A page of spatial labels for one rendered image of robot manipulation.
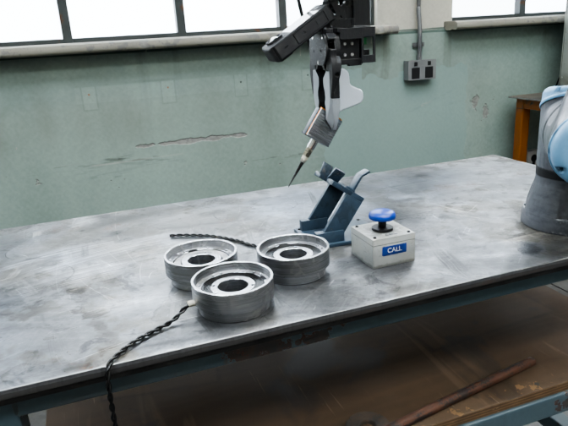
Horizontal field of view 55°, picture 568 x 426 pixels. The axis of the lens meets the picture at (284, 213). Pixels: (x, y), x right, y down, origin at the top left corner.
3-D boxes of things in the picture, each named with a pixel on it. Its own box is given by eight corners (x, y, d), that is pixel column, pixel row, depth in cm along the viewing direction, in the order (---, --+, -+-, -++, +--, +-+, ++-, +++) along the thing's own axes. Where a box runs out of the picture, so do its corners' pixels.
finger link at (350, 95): (368, 127, 85) (365, 65, 83) (333, 131, 84) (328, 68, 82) (360, 127, 88) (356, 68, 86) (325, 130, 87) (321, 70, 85)
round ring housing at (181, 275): (159, 273, 83) (155, 248, 82) (224, 258, 87) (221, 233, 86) (178, 300, 74) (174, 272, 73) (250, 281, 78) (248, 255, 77)
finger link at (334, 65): (344, 97, 82) (340, 35, 80) (334, 98, 81) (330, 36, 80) (332, 98, 86) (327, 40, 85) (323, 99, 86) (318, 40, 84)
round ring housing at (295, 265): (342, 278, 78) (341, 251, 76) (271, 293, 74) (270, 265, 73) (313, 253, 87) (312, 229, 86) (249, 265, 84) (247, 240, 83)
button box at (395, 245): (373, 270, 80) (373, 237, 78) (351, 253, 86) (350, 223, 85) (421, 259, 82) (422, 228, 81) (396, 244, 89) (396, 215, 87)
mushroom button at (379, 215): (377, 248, 81) (376, 215, 79) (363, 239, 85) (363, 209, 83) (401, 243, 82) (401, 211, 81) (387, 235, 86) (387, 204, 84)
